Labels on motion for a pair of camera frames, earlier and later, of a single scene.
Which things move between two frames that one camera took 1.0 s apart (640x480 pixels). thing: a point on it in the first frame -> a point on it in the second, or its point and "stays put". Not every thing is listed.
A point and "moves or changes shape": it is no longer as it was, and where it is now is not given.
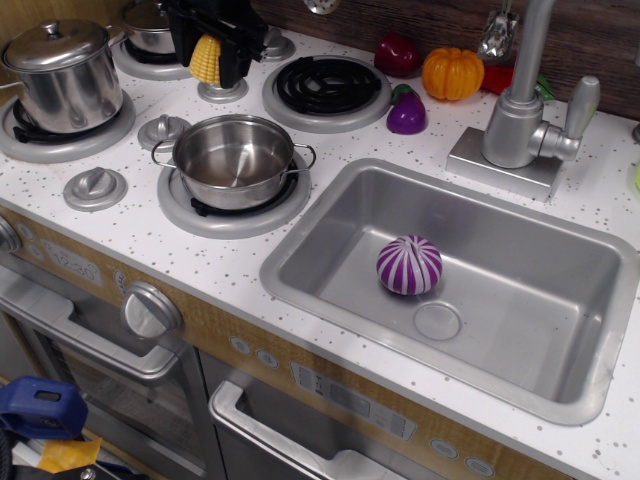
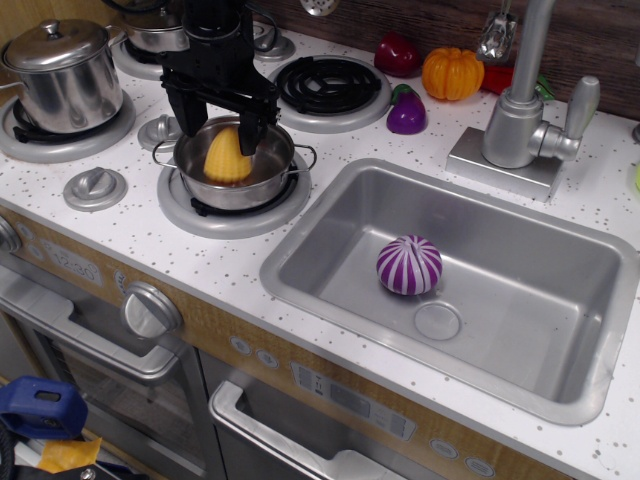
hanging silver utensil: x=497 y=38 stays put
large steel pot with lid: x=68 y=79 stays put
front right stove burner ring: x=238 y=222 stays put
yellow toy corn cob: x=205 y=61 moves or changes shape
